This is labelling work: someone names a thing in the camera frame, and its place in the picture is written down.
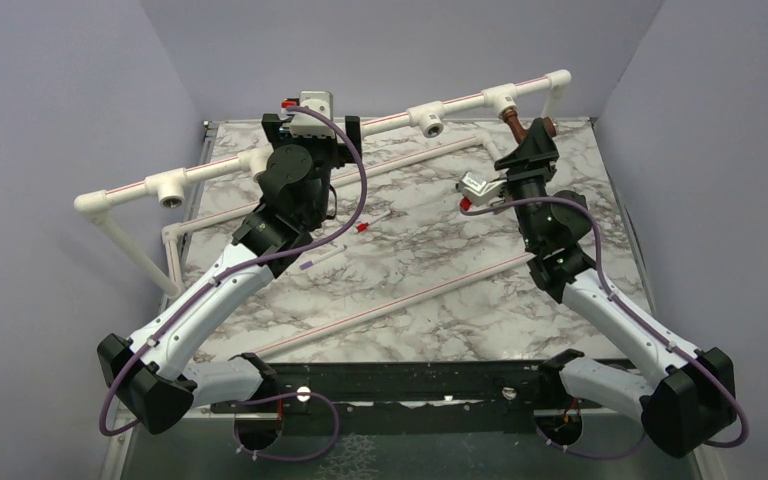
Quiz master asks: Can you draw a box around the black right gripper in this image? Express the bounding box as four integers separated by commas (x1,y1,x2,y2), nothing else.
488,117,558,250

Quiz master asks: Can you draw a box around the brown water faucet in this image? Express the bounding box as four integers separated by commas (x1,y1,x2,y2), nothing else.
500,107,557,149

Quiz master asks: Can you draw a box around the white PVC pipe frame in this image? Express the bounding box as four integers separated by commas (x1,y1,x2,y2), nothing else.
73,69,572,300

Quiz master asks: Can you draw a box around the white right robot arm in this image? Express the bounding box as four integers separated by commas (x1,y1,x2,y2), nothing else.
494,111,749,458

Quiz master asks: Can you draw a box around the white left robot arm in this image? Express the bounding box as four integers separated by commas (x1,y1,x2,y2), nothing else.
97,106,368,437

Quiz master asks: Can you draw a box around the red capped white pen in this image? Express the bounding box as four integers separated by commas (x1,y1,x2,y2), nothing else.
355,210,392,233

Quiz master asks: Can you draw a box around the purple capped white pen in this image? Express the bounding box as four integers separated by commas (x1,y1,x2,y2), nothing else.
299,245,347,271

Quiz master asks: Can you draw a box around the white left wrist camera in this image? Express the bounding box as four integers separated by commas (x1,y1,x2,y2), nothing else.
281,90,335,140

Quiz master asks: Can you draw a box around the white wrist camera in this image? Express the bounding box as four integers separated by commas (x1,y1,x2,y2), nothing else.
281,90,335,140
456,172,506,211

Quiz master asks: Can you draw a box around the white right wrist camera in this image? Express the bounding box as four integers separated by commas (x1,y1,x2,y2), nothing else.
456,172,506,211

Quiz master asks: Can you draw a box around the black front mounting rail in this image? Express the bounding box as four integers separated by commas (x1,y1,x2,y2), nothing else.
210,360,598,444

